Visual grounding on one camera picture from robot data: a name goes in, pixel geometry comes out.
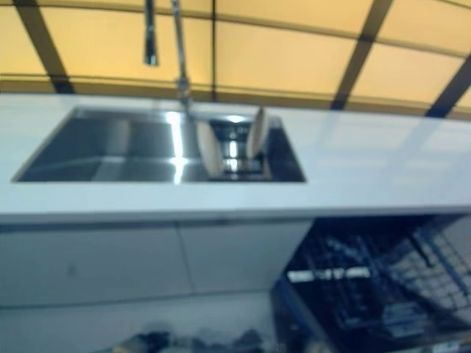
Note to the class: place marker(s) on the chrome kitchen faucet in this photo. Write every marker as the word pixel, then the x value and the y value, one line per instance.
pixel 181 55

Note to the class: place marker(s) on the dark left robot hand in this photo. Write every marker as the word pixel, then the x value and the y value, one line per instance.
pixel 154 343

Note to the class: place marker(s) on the black sink dish rack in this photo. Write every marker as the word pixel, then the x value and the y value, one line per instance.
pixel 271 147

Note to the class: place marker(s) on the beige round ceramic plate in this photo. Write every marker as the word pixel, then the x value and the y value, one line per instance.
pixel 210 150
pixel 257 132

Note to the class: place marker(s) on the stainless steel kitchen sink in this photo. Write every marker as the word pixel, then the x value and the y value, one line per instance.
pixel 110 147

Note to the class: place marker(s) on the black robot right foot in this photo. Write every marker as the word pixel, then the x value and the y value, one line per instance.
pixel 250 342

